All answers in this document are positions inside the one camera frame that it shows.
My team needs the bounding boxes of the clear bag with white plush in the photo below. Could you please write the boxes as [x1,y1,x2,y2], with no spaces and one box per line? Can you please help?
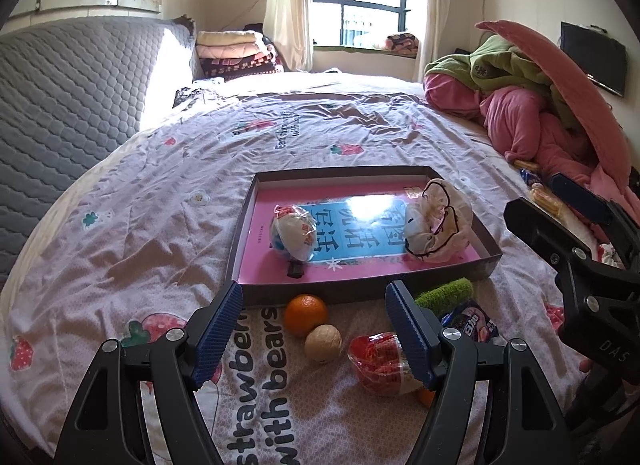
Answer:
[402,178,473,262]

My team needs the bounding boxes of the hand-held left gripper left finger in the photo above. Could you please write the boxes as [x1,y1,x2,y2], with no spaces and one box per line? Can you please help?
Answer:
[54,281,244,465]

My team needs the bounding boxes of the white and pink scrunchie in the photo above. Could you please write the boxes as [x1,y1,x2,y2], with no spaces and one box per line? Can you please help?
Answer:
[597,242,624,267]

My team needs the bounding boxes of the yellow snack packets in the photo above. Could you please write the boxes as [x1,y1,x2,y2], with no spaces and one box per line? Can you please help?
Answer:
[530,182,562,216]

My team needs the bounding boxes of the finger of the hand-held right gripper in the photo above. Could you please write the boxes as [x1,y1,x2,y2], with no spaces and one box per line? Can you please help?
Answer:
[504,198,592,267]
[550,172,640,266]

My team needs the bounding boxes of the beige walnut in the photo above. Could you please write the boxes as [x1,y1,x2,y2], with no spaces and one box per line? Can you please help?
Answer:
[304,325,343,365]

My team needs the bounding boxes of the pink patterned sill cushion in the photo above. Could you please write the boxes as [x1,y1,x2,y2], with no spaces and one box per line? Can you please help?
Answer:
[386,33,420,54]

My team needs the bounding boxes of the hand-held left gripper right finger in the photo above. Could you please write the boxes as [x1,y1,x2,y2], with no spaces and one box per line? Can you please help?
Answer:
[385,281,576,465]

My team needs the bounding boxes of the red egg toy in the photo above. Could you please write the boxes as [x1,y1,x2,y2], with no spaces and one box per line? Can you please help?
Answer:
[347,332,426,396]

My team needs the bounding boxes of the green fuzzy scrunchie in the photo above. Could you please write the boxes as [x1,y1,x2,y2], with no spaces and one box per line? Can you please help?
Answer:
[414,278,474,312]

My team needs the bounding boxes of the black flat television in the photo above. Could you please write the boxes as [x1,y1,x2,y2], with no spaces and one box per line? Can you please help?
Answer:
[559,21,628,97]

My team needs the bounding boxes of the grey quilted headboard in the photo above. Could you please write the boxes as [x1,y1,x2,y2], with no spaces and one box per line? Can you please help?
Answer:
[0,16,197,286]

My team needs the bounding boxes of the shallow brown cardboard box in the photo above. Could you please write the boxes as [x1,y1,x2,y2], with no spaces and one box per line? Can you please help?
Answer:
[225,165,503,307]

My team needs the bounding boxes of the dark floral cloth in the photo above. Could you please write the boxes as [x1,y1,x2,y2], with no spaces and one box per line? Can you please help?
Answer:
[172,87,222,108]

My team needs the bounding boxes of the large pink pad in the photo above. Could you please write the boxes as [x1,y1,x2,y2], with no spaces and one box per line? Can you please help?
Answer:
[475,20,640,190]

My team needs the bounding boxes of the stack of folded blankets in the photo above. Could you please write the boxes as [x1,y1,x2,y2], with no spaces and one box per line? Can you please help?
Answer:
[196,31,271,58]

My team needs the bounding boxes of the white wrapped egg toy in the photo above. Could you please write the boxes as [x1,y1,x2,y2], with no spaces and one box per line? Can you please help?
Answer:
[270,204,318,262]

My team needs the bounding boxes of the dark blue snack packet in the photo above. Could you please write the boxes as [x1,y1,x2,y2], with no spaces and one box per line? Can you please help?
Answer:
[440,299,501,345]

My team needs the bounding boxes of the cream curtain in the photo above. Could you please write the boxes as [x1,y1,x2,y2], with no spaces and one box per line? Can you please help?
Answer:
[263,0,315,73]
[417,0,454,80]

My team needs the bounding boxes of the strawberry printed pink bedsheet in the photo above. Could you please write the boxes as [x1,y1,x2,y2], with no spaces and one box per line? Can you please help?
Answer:
[0,72,601,465]

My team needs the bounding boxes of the pink crumpled quilt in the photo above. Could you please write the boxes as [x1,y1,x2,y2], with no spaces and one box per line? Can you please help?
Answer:
[424,72,640,306]

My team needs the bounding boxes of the green fleece blanket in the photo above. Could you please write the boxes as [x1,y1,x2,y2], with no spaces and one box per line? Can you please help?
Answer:
[425,35,581,132]

